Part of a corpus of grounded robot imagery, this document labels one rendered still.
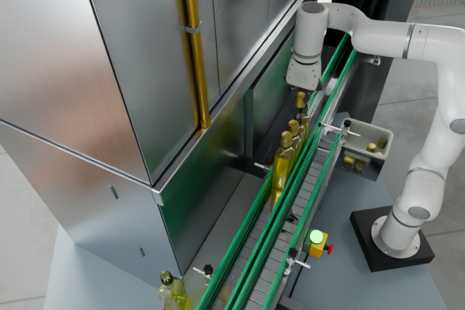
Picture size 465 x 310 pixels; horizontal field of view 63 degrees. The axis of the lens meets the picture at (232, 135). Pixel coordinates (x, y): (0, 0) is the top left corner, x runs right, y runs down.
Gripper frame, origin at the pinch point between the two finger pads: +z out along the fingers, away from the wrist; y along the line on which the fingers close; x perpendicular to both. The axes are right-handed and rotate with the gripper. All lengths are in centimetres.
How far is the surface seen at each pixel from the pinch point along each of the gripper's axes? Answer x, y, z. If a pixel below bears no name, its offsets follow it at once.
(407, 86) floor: 204, 39, 142
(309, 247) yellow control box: -28, 18, 44
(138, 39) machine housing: -53, -14, -50
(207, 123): -38.5, -12.1, -17.0
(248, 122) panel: -12.8, -13.4, 7.6
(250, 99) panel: -12.8, -12.5, -3.3
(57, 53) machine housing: -60, -27, -48
